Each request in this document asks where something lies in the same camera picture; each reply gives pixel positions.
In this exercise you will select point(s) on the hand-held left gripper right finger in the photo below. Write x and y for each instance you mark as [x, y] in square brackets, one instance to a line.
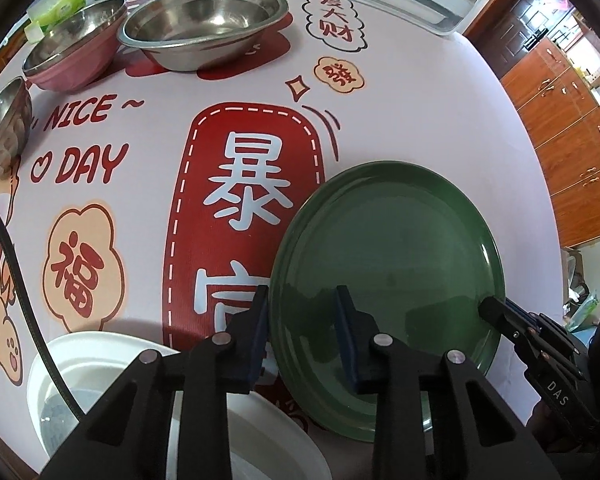
[346, 332]

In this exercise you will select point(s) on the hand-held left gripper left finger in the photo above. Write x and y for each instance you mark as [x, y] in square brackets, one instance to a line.
[256, 332]

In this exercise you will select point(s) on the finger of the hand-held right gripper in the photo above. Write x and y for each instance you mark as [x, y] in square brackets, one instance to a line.
[527, 312]
[510, 322]

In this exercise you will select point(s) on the green plate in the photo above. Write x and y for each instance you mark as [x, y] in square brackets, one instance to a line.
[395, 245]

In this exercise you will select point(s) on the large white plate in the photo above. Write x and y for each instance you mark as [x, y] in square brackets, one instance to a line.
[280, 440]

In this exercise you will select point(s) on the large steel bowl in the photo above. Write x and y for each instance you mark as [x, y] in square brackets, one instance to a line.
[205, 20]

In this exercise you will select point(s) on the small steel bowl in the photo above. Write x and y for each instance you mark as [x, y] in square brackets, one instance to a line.
[2, 125]

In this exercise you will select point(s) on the pink steel bowl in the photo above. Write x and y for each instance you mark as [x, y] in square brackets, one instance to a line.
[75, 45]

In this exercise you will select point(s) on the wooden wardrobe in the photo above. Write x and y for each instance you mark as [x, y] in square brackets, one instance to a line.
[575, 135]

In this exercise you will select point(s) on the dark entrance door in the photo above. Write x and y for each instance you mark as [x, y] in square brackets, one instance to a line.
[520, 15]

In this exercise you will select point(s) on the green tissue pack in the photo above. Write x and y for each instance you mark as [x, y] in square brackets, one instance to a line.
[55, 10]

